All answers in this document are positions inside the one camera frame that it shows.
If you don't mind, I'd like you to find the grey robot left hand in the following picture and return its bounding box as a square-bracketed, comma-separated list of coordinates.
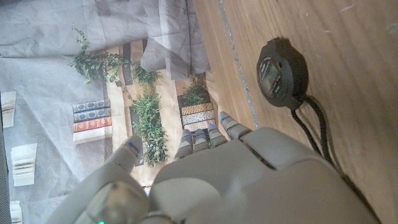
[46, 111, 382, 224]

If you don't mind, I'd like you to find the printed fabric backdrop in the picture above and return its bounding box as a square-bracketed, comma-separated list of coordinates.
[0, 0, 220, 224]

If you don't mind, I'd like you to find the black stopwatch with cord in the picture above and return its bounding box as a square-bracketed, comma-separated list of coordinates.
[256, 37, 346, 180]

